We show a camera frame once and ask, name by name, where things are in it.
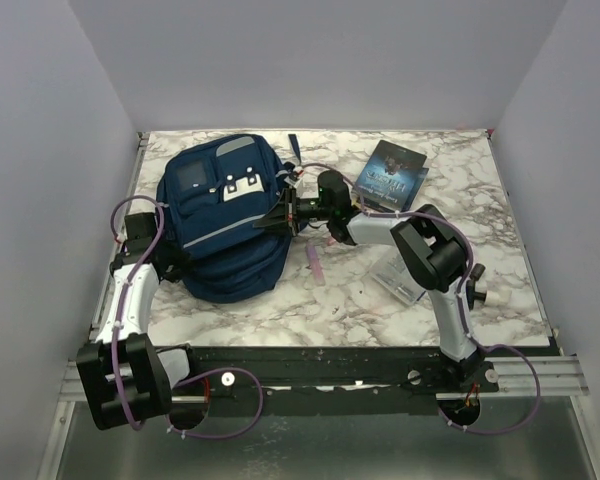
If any navy blue student backpack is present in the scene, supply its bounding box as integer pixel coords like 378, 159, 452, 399
156, 134, 292, 304

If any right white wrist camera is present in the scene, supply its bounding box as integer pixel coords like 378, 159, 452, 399
278, 166, 304, 191

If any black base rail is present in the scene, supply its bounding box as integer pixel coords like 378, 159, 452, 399
154, 344, 559, 424

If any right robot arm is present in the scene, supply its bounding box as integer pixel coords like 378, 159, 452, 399
254, 170, 481, 392

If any dark cover paperback book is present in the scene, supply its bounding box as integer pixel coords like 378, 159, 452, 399
355, 140, 429, 212

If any clear plastic pencil case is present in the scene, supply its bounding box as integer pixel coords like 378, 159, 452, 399
370, 249, 426, 305

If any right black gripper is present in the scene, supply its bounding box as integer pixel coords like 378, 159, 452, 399
256, 188, 334, 236

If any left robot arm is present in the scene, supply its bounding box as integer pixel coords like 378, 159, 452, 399
76, 213, 202, 430

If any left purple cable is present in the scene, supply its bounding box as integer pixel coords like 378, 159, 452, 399
107, 195, 266, 441

